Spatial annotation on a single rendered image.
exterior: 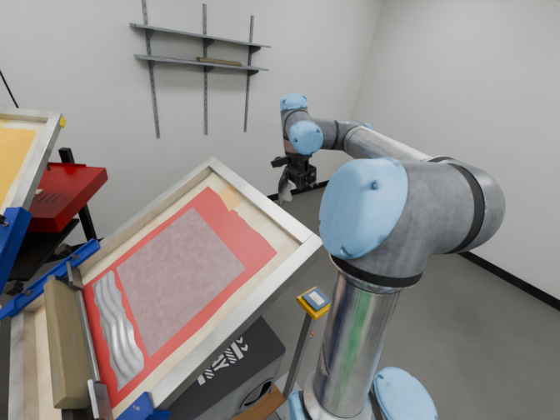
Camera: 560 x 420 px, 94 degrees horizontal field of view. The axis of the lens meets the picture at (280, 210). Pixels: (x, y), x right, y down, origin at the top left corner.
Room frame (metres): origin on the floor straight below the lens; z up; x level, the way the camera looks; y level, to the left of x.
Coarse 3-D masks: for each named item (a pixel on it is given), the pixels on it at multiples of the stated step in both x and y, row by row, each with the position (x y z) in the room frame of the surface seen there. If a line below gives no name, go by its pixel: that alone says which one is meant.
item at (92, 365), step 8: (80, 296) 0.46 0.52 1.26; (80, 304) 0.44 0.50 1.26; (80, 312) 0.41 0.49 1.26; (80, 320) 0.39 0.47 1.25; (88, 328) 0.38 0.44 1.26; (88, 336) 0.36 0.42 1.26; (88, 344) 0.34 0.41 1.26; (88, 352) 0.32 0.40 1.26; (88, 360) 0.30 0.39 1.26; (96, 360) 0.31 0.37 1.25; (96, 368) 0.29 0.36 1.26; (96, 376) 0.27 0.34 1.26
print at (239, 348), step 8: (240, 336) 0.61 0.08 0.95; (232, 344) 0.57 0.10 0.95; (240, 344) 0.58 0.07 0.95; (224, 352) 0.54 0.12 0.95; (232, 352) 0.54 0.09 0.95; (240, 352) 0.55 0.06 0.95; (248, 352) 0.55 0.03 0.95; (216, 360) 0.51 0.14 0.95; (224, 360) 0.51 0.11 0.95; (232, 360) 0.52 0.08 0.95; (208, 368) 0.47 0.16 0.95; (216, 368) 0.48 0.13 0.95; (224, 368) 0.48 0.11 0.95; (200, 376) 0.45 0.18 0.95; (208, 376) 0.45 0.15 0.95; (200, 384) 0.42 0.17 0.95
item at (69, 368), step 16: (48, 288) 0.44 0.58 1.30; (64, 288) 0.46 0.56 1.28; (48, 304) 0.40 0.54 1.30; (64, 304) 0.41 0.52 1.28; (48, 320) 0.36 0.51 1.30; (64, 320) 0.37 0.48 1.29; (48, 336) 0.32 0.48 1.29; (64, 336) 0.33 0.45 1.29; (80, 336) 0.35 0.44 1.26; (64, 352) 0.29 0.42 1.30; (80, 352) 0.31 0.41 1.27; (64, 368) 0.26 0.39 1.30; (80, 368) 0.28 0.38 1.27; (64, 384) 0.23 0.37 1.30; (80, 384) 0.25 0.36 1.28; (64, 400) 0.21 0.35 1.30; (80, 400) 0.22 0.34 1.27
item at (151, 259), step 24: (216, 192) 0.78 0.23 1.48; (192, 216) 0.70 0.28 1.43; (216, 216) 0.68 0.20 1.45; (144, 240) 0.65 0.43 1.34; (168, 240) 0.63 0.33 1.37; (192, 240) 0.61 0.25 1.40; (120, 264) 0.58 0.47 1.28; (144, 264) 0.56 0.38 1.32; (168, 264) 0.54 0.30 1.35; (120, 288) 0.50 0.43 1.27; (144, 288) 0.48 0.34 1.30; (96, 312) 0.44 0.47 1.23
